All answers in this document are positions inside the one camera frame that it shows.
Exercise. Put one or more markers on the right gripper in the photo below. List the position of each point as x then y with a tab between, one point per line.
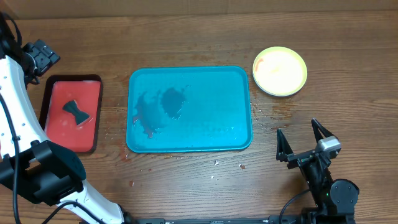
283	152

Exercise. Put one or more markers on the yellow-green rimmed plate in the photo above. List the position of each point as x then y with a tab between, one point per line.
279	71

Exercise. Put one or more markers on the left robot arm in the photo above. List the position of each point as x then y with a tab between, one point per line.
33	166

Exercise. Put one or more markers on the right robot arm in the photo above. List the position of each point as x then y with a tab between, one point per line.
334	199

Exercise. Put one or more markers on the dark red water tray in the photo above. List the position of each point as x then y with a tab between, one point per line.
60	126

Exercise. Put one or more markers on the teal plastic serving tray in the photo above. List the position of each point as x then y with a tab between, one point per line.
188	109

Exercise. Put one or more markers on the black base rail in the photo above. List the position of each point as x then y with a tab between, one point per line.
273	219

